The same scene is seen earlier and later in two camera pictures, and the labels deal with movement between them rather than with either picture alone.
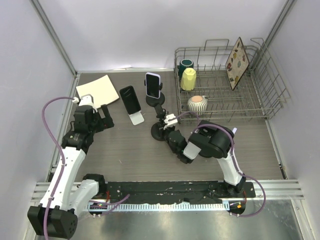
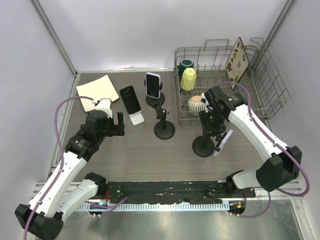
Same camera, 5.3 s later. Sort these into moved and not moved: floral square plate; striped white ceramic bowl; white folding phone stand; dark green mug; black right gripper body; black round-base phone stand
Moved: black right gripper body
Not moved: floral square plate; black round-base phone stand; dark green mug; white folding phone stand; striped white ceramic bowl
